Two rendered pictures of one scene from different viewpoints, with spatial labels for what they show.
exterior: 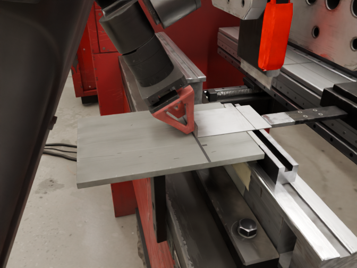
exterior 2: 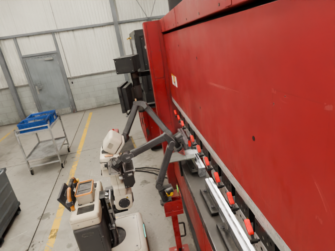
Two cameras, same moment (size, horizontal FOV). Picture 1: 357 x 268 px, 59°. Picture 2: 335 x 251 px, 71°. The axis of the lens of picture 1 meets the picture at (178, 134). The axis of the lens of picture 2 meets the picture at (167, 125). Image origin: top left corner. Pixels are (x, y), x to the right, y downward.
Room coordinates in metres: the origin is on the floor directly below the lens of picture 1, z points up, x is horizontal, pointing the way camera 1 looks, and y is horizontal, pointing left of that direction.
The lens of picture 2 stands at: (-1.62, -0.24, 2.09)
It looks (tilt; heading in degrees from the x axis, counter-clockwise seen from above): 20 degrees down; 9
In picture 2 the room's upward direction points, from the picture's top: 9 degrees counter-clockwise
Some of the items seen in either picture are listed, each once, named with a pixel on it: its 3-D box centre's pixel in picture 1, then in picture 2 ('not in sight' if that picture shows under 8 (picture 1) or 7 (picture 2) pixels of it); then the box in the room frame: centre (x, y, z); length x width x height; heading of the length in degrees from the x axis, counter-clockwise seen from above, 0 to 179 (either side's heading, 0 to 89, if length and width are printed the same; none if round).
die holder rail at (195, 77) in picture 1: (171, 64); (184, 138); (1.00, 0.02, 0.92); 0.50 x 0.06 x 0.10; 15
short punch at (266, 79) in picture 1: (258, 47); not in sight; (0.47, -0.12, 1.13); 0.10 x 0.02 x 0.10; 15
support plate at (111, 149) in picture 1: (162, 136); (180, 156); (0.43, 0.02, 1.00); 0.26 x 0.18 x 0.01; 105
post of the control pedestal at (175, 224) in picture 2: not in sight; (176, 231); (0.08, 0.11, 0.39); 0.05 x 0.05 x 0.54; 15
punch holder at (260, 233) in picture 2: not in sight; (272, 242); (-0.86, -0.47, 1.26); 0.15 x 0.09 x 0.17; 15
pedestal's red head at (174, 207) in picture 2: not in sight; (171, 199); (0.08, 0.11, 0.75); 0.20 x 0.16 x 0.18; 15
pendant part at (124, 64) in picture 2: not in sight; (132, 87); (1.56, 0.70, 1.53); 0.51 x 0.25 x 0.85; 4
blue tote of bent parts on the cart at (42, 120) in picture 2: not in sight; (35, 124); (2.28, 2.94, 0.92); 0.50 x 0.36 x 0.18; 109
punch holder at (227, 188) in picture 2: not in sight; (233, 186); (-0.47, -0.36, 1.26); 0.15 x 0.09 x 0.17; 15
